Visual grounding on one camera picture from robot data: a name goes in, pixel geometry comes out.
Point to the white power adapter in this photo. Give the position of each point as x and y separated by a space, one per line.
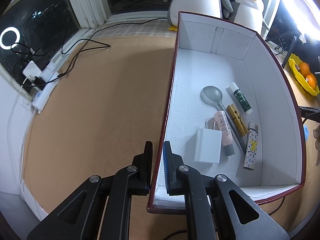
31 68

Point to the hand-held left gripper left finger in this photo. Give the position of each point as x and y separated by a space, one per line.
149 170

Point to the white power strip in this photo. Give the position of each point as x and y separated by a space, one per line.
42 97

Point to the patterned white lighter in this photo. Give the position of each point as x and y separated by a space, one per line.
250 152

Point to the checkered cloth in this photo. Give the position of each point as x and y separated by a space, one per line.
137 28

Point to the pink cosmetic tube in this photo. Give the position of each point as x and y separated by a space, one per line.
223 127

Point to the wooden clothespin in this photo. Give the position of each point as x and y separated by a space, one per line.
236 118

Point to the white box with maroon rim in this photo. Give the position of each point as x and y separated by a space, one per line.
195 80

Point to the white window frame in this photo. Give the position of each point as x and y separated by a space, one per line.
85 2

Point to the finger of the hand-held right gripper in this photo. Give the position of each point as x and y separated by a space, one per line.
311 113

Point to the white charger plug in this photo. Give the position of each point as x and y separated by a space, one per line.
207 146

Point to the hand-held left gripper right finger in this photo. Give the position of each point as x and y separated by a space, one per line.
166 167

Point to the grey spoon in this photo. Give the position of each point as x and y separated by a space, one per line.
211 95

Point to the yellow fruit bowl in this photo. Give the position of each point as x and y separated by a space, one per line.
298 78

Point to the black plug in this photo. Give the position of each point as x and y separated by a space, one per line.
38 83

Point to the black light stand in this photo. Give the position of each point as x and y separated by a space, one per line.
291 50

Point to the white and green balm stick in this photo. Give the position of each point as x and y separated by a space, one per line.
240 98

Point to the small penguin plush toy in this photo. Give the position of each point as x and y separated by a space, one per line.
248 15

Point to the person's right hand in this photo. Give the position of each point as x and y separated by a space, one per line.
317 145

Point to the orange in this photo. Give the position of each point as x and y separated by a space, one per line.
311 82
304 68

